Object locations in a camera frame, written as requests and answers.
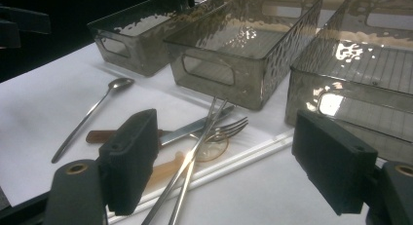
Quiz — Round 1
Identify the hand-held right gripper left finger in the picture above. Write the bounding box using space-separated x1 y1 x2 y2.
97 108 161 217

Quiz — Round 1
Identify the metal chopstick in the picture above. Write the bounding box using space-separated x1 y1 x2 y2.
140 97 229 225
168 95 218 225

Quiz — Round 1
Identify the white table sheet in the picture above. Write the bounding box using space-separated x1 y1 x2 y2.
0 41 413 225

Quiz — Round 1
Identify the smoky clear plastic bin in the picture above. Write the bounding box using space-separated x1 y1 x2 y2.
163 0 325 111
284 0 413 165
87 0 226 78

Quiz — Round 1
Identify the white chopstick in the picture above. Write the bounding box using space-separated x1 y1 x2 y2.
106 135 295 225
139 129 295 200

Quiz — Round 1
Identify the long metal spoon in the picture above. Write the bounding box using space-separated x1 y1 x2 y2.
50 76 136 165

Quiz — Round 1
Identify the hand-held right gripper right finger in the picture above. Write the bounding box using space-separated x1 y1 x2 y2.
290 109 380 216

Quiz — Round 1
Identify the wooden handled table knife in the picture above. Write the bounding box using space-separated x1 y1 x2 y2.
85 104 237 147

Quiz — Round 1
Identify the light wood handled fork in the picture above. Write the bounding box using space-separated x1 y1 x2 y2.
144 135 230 194

